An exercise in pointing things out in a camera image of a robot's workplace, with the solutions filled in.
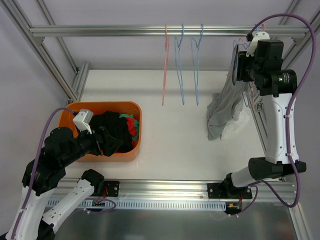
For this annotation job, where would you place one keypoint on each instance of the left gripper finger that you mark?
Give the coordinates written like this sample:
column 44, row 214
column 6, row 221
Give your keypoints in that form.
column 99, row 138
column 111, row 144

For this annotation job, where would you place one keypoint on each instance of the aluminium hanging rail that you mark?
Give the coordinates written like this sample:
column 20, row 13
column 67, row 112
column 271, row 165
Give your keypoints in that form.
column 138, row 30

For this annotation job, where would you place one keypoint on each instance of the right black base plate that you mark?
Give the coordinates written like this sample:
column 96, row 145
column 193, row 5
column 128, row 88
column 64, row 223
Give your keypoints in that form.
column 220, row 190

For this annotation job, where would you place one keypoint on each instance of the aluminium front rail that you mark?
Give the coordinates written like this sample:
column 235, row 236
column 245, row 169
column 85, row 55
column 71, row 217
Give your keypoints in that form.
column 177, row 190

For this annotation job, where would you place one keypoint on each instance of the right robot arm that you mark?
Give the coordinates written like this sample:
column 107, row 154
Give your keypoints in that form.
column 277, row 87

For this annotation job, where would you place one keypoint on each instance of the white cloth on table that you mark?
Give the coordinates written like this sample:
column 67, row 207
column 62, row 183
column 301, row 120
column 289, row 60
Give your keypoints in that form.
column 234, row 127

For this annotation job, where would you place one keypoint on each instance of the grey tank top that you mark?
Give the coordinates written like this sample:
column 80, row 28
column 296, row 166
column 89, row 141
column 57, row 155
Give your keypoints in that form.
column 225, row 106

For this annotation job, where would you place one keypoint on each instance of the white slotted cable duct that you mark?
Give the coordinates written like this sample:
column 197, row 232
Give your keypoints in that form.
column 134, row 204

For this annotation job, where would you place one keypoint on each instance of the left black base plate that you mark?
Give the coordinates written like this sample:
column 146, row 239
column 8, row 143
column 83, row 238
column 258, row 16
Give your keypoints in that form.
column 110, row 188

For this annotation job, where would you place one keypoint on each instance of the orange plastic basket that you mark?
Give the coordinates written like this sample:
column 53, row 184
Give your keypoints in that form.
column 122, row 107

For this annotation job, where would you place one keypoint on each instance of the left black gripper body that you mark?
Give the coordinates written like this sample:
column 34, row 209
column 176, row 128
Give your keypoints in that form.
column 102, row 144

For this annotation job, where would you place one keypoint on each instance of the red tank top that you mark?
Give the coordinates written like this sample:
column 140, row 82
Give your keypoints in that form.
column 127, row 131

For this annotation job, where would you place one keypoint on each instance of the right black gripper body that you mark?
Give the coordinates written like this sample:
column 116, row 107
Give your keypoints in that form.
column 240, row 66

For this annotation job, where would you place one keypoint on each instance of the black tank top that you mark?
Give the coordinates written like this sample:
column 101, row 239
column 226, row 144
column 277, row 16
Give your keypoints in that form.
column 108, row 119

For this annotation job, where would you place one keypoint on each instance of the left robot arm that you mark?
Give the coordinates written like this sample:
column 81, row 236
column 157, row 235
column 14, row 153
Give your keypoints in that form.
column 42, row 175

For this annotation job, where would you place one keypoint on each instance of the blue wire hanger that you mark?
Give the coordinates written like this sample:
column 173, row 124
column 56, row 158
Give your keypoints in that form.
column 178, row 62

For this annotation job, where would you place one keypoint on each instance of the pink hanger far right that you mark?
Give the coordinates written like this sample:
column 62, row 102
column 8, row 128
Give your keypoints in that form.
column 250, row 48

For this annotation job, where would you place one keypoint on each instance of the pink wire hanger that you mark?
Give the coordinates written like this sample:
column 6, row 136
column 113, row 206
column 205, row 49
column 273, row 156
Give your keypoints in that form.
column 166, row 58

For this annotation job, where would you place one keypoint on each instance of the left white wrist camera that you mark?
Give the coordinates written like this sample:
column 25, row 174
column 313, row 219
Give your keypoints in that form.
column 82, row 120

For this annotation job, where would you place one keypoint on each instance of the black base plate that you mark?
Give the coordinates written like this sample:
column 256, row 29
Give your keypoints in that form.
column 220, row 190
column 110, row 188

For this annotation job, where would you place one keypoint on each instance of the green tank top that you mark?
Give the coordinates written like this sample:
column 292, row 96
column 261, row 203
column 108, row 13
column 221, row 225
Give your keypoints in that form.
column 133, row 126

